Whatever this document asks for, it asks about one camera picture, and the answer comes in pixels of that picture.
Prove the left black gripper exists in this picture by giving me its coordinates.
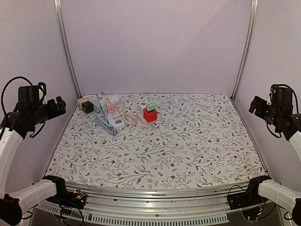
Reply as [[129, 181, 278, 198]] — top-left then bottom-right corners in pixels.
[[30, 95, 66, 125]]

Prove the beige cube socket adapter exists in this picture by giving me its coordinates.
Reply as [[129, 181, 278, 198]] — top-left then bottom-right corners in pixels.
[[77, 98, 88, 109]]

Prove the dark green cube adapter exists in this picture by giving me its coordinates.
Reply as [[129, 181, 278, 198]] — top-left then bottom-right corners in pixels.
[[82, 101, 94, 113]]

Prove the grey-blue power strip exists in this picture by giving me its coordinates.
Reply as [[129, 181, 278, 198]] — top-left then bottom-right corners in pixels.
[[87, 98, 101, 113]]

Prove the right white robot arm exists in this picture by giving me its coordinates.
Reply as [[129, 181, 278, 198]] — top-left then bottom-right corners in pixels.
[[227, 84, 301, 226]]

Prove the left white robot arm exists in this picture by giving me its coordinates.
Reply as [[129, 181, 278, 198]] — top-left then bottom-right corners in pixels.
[[0, 82, 86, 226]]

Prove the pink cube socket adapter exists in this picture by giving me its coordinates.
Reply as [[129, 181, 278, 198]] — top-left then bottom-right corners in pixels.
[[105, 98, 118, 113]]

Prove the white square plug adapter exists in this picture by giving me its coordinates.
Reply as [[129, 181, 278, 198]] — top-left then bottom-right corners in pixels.
[[108, 96, 119, 104]]

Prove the red cube socket adapter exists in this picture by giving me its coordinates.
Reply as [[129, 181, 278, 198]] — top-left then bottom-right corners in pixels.
[[143, 108, 158, 123]]

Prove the white power strip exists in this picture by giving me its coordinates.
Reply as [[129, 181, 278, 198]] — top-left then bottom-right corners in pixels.
[[100, 99, 125, 131]]

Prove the white cartoon cube adapter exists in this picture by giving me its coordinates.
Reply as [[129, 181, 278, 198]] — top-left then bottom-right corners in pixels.
[[138, 102, 146, 115]]

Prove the mint green cube adapter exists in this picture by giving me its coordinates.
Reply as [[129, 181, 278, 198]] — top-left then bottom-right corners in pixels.
[[146, 101, 155, 112]]

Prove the right aluminium frame post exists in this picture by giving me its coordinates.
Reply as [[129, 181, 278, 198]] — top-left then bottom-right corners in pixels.
[[230, 0, 259, 101]]

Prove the light blue coiled cable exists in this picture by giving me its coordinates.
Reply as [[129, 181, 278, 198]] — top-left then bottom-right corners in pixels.
[[95, 105, 118, 136]]

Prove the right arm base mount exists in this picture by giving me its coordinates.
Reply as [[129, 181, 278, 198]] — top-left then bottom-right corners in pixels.
[[227, 191, 268, 210]]

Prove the aluminium front rail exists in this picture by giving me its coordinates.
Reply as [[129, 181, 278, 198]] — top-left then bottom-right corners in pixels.
[[23, 182, 292, 224]]

